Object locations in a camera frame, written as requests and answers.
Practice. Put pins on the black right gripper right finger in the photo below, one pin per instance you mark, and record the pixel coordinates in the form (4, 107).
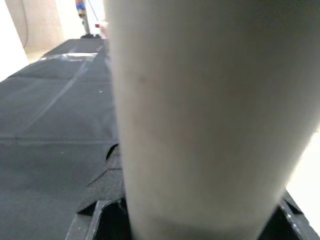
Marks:
(290, 222)

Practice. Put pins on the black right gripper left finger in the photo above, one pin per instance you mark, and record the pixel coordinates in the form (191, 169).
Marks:
(105, 200)

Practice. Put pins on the white plastic table leg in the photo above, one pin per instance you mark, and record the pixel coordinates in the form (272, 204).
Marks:
(200, 100)

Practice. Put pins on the black tablecloth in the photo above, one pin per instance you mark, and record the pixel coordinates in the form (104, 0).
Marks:
(50, 125)

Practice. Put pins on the black floor mop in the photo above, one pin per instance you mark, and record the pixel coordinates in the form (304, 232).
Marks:
(86, 25)

